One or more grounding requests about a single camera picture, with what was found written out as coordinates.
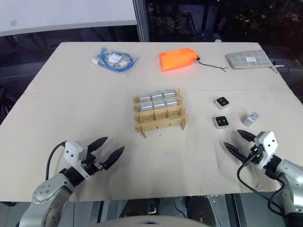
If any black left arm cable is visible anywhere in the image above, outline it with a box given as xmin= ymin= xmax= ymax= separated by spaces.
xmin=45 ymin=141 xmax=67 ymax=181

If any pale robot torso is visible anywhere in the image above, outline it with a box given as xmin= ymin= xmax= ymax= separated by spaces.
xmin=93 ymin=214 xmax=215 ymax=227

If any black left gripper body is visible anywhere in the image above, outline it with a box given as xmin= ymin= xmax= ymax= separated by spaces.
xmin=81 ymin=150 xmax=112 ymax=176

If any white block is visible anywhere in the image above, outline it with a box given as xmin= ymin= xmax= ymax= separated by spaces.
xmin=214 ymin=115 xmax=230 ymax=130
xmin=214 ymin=96 xmax=230 ymax=110

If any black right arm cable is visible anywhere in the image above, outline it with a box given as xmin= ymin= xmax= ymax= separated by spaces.
xmin=237 ymin=153 xmax=292 ymax=216

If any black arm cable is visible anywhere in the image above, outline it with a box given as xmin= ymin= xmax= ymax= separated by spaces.
xmin=237 ymin=153 xmax=292 ymax=216
xmin=45 ymin=141 xmax=67 ymax=181

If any blue cable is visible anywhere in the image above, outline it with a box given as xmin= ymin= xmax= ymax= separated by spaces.
xmin=98 ymin=47 xmax=138 ymax=72

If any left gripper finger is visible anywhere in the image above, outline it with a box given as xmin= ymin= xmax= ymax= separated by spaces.
xmin=87 ymin=136 xmax=109 ymax=153
xmin=102 ymin=146 xmax=125 ymax=171

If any beige table cover sheet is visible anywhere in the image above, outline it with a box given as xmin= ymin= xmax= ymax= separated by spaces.
xmin=0 ymin=42 xmax=303 ymax=203

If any orange drawstring pouch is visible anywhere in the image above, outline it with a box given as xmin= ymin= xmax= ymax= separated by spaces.
xmin=159 ymin=47 xmax=229 ymax=72

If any grey metal window post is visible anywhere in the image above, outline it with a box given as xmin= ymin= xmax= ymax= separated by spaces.
xmin=132 ymin=0 xmax=151 ymax=43

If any white board panel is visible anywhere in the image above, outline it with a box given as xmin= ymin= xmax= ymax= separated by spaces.
xmin=0 ymin=0 xmax=139 ymax=37

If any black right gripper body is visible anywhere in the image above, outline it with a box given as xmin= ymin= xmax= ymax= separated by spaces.
xmin=243 ymin=141 xmax=264 ymax=166

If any dark rounded shape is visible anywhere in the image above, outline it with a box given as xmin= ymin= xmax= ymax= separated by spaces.
xmin=187 ymin=196 xmax=228 ymax=223

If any clear plastic bag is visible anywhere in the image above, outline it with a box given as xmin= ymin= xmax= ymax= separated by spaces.
xmin=91 ymin=47 xmax=141 ymax=79

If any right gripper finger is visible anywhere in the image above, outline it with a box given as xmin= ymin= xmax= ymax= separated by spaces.
xmin=237 ymin=129 xmax=258 ymax=144
xmin=223 ymin=141 xmax=247 ymax=163

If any grey checked fabric pouch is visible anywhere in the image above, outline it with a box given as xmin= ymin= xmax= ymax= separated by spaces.
xmin=224 ymin=49 xmax=285 ymax=74

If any wooden slotted rack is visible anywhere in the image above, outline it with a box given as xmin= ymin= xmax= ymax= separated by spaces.
xmin=134 ymin=88 xmax=190 ymax=139

